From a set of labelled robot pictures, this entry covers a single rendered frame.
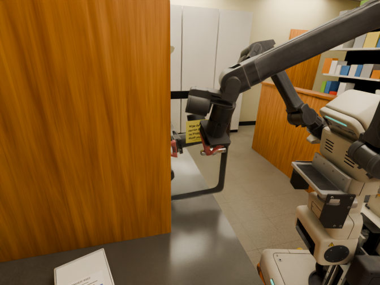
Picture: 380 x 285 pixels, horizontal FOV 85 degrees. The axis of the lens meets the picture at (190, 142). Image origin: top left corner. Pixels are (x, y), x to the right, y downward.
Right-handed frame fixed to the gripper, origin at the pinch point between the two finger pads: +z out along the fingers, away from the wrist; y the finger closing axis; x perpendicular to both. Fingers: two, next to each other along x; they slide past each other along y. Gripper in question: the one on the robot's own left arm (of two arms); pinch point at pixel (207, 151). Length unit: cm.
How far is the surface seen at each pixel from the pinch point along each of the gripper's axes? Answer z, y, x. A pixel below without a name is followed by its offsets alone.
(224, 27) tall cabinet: 60, -306, 154
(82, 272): 14.7, 22.4, -38.6
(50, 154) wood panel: -5.8, 0.3, -42.8
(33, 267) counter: 22, 16, -52
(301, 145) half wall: 112, -81, 183
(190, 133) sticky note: -2.6, -5.9, -4.6
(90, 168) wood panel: -1.9, 2.8, -34.5
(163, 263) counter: 17.8, 24.7, -18.2
